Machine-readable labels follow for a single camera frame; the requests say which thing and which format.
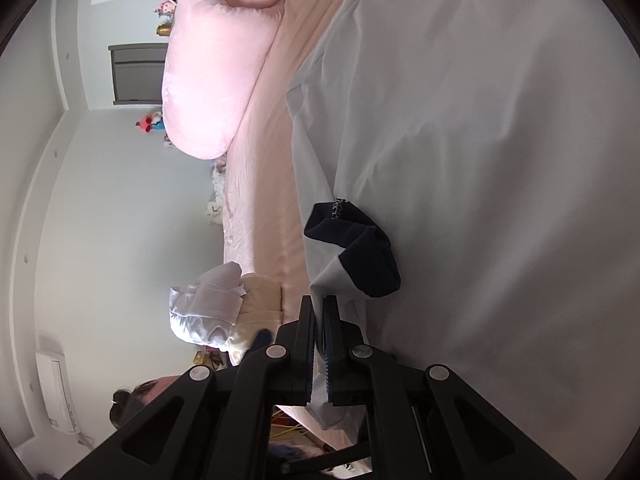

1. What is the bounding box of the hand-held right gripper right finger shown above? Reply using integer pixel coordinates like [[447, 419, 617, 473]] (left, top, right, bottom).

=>
[[322, 295, 583, 480]]

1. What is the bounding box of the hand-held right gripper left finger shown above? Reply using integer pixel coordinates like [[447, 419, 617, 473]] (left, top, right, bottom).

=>
[[62, 295, 317, 480]]

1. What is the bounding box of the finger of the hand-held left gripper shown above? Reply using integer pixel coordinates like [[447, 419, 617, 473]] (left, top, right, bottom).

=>
[[250, 327, 275, 356]]

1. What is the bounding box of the white shirt with navy trim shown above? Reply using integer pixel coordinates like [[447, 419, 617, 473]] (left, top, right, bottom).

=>
[[285, 0, 640, 431]]

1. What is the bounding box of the cream folded garment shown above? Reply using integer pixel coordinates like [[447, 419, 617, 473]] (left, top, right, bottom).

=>
[[220, 274, 285, 367]]

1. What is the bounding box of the white folded garment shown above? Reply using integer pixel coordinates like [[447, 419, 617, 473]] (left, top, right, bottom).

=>
[[169, 261, 247, 348]]

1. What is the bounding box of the white fluffy toy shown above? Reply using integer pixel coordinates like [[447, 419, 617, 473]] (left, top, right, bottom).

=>
[[204, 160, 230, 226]]

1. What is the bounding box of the person's head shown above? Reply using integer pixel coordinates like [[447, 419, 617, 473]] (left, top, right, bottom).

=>
[[111, 376, 188, 431]]

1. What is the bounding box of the pink round bed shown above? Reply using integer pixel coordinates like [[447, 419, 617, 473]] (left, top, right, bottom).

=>
[[220, 0, 361, 456]]

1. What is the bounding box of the white air conditioner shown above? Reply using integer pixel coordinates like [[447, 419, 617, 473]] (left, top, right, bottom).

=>
[[35, 350, 83, 433]]

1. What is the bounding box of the red and blue toy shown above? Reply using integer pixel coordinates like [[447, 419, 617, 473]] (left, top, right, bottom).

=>
[[134, 112, 166, 136]]

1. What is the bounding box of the pink rolled duvet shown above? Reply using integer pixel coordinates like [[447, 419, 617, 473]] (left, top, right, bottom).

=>
[[162, 0, 287, 161]]

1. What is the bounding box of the grey door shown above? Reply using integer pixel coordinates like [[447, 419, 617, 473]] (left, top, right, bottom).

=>
[[107, 42, 171, 106]]

